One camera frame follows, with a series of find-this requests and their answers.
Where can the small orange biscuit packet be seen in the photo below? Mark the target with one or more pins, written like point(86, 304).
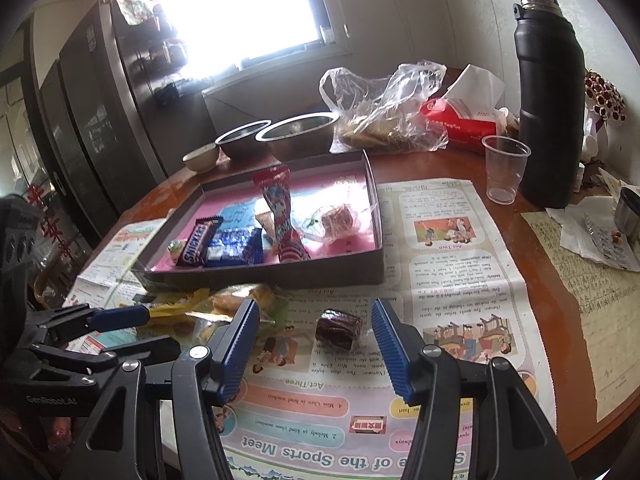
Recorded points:
point(264, 222)

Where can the white crumpled paper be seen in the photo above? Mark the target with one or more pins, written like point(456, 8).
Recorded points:
point(575, 230)

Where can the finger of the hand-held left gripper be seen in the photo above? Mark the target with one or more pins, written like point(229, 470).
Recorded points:
point(150, 350)
point(122, 316)

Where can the grey counter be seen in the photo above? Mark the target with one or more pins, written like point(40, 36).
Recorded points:
point(260, 95)

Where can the red tissue box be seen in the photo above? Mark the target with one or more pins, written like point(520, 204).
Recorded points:
point(460, 120)

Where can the handwritten paper sheet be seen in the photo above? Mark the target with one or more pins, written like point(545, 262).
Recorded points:
point(590, 320)

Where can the clear packet with reddish pastry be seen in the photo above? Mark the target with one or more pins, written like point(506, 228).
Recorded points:
point(337, 220)

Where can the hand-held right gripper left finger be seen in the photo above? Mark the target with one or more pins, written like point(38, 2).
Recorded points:
point(240, 350)

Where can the black thermos bottle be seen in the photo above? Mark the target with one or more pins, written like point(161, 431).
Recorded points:
point(550, 110)

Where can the green wrapped candy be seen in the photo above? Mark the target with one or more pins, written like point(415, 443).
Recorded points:
point(175, 249)

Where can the pill blister pack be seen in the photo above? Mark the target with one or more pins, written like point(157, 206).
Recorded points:
point(600, 240)

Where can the brown cake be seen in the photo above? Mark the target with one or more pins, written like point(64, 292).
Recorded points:
point(337, 330)

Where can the large steel bowl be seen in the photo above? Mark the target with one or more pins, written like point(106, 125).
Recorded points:
point(300, 137)

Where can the bright window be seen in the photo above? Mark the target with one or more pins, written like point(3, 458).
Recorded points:
point(240, 5)

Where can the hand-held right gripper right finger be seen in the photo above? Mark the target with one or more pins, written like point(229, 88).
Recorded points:
point(392, 350)

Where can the metal cup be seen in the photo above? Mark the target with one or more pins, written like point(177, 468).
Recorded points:
point(627, 215)

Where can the clear packet with yellow pastry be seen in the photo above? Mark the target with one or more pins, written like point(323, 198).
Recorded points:
point(235, 300)

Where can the medium steel bowl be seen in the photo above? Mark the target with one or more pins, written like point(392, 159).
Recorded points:
point(240, 142)

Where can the clear plastic cup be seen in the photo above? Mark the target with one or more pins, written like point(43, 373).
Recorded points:
point(502, 170)

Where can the small ceramic bowl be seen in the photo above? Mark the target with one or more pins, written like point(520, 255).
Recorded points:
point(200, 157)

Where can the dark refrigerator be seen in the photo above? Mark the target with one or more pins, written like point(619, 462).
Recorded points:
point(100, 110)

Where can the long red snack packet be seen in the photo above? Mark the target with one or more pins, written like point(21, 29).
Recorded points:
point(280, 200)

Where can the grey shallow cardboard box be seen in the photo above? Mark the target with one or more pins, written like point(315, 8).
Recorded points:
point(325, 267)

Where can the dried flower bouquet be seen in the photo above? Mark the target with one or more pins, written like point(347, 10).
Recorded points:
point(605, 97)

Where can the yellow snack packet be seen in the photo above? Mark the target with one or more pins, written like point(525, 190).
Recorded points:
point(175, 305)

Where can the printed newspaper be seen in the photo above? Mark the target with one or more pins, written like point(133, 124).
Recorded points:
point(450, 270)

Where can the green clear snack packet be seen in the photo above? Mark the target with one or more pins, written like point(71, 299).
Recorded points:
point(210, 332)

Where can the red white leaflet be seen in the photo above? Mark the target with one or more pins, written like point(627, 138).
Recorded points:
point(95, 342)

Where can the small white bottle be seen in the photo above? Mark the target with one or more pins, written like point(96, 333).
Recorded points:
point(580, 177)

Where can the blue snack packet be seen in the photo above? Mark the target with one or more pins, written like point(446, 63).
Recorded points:
point(232, 247)

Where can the brown chocolate bar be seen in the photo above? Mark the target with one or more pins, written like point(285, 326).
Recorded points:
point(197, 242)

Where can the clear plastic bag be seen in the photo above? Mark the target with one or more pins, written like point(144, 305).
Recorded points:
point(380, 105)

